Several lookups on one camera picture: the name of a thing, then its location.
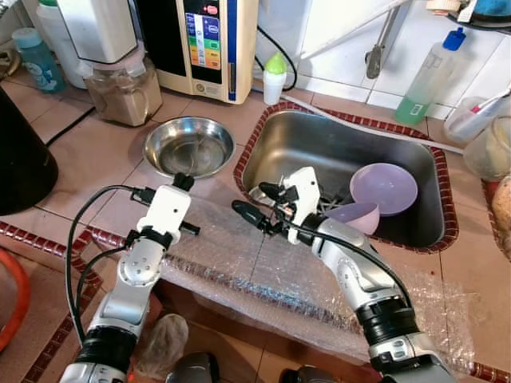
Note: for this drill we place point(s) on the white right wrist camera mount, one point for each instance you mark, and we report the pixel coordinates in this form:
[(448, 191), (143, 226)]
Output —
[(303, 191)]

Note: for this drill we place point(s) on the tall white plastic bottle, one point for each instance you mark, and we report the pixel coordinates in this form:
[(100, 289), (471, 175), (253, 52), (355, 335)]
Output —
[(60, 44)]

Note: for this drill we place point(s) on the white water filter appliance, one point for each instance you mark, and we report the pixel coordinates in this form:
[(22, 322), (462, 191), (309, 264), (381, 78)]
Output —
[(96, 28)]

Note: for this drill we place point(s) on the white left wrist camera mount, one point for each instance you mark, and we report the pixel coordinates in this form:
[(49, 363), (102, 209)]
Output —
[(168, 209)]

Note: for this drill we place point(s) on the clear plastic cup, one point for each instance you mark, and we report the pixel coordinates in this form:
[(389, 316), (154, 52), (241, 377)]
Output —
[(459, 120)]

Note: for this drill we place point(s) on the lilac plastic bowl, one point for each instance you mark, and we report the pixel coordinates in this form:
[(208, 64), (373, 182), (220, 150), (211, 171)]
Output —
[(387, 187), (359, 217)]

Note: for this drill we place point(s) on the clear plastic jar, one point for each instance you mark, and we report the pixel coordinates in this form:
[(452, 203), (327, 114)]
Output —
[(489, 152)]

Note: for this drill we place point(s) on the dark grey robot right foot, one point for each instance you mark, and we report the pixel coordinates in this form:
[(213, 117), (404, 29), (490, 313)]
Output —
[(311, 377)]

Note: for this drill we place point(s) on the dark grey robot left foot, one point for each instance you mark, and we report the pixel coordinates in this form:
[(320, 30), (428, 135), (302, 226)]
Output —
[(193, 371)]

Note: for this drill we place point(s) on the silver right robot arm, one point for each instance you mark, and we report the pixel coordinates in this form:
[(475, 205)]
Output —
[(351, 263)]

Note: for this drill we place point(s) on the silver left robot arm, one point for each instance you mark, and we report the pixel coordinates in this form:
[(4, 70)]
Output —
[(136, 275)]

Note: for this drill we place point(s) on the small white bottle green cap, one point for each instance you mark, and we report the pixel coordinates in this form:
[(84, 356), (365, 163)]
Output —
[(275, 86)]

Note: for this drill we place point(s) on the green dish soap bottle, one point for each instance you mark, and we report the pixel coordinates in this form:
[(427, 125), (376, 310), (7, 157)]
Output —
[(423, 88)]

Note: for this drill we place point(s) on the plastic bag of bread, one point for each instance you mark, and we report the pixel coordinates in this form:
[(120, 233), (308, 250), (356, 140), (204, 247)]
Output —
[(503, 207)]

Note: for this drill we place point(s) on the stainless steel sink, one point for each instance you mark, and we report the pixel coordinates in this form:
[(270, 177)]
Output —
[(335, 152)]

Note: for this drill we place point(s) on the teal plastic bottle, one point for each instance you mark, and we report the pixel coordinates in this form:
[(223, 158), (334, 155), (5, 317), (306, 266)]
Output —
[(40, 68)]

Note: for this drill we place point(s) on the metal faucet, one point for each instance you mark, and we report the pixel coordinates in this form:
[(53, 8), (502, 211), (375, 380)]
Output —
[(374, 60)]

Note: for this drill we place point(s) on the cream water ionizer colour panel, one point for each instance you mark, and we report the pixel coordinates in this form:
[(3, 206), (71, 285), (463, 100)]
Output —
[(239, 48)]

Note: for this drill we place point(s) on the white printed tube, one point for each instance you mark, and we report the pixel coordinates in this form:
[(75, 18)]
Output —
[(491, 104)]

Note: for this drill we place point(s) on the dark cooking pan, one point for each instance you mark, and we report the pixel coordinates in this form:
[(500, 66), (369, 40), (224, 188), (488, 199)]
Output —
[(487, 14)]

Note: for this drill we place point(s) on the clear bubble wrap sheet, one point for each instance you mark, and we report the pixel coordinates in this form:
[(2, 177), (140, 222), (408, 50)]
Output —
[(255, 263)]

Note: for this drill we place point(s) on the orange plastic bucket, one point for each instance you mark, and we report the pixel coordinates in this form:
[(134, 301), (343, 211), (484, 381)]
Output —
[(22, 295)]

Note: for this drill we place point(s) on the black round pot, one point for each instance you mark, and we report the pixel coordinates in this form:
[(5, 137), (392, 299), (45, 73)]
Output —
[(24, 159)]

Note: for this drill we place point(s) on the dark grey robot foot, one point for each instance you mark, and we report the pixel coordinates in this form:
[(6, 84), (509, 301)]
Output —
[(311, 377), (193, 371)]

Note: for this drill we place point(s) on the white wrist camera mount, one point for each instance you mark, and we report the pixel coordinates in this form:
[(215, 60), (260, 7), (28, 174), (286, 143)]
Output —
[(168, 209), (303, 191)]

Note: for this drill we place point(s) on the grey brown fuzzy slipper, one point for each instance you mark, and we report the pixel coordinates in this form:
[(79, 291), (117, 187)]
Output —
[(162, 345)]

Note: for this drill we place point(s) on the stainless steel bowl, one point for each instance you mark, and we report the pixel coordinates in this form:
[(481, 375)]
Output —
[(188, 148)]

